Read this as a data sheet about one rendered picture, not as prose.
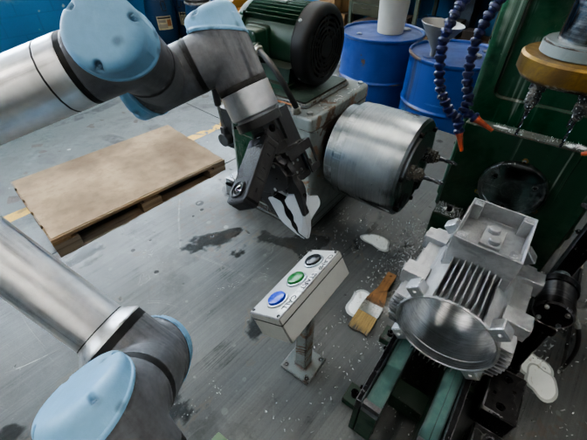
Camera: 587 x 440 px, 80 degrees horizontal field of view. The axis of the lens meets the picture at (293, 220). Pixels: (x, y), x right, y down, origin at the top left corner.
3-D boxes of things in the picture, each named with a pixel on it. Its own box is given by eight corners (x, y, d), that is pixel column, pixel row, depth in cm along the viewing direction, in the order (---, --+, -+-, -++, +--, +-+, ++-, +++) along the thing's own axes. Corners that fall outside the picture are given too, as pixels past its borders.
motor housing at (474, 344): (419, 269, 78) (444, 202, 65) (511, 312, 69) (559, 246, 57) (378, 333, 66) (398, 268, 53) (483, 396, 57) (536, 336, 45)
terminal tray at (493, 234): (459, 226, 66) (473, 195, 61) (521, 250, 61) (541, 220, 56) (438, 264, 59) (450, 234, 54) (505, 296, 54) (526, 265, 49)
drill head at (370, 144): (328, 151, 117) (333, 75, 100) (434, 190, 100) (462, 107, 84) (281, 187, 102) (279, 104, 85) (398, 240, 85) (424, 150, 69)
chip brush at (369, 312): (383, 271, 93) (383, 268, 92) (401, 278, 91) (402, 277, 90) (347, 326, 80) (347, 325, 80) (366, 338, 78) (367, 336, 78)
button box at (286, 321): (320, 270, 67) (309, 247, 65) (350, 272, 62) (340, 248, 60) (262, 335, 56) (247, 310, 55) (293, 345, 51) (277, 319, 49)
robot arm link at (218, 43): (181, 29, 51) (233, 3, 51) (217, 101, 55) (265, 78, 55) (171, 17, 43) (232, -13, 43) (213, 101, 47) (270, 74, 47)
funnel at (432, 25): (424, 58, 226) (434, 13, 209) (459, 65, 214) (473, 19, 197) (404, 67, 211) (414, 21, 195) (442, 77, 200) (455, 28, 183)
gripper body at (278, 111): (324, 169, 57) (294, 98, 53) (293, 195, 52) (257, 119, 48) (292, 175, 63) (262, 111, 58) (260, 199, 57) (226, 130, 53)
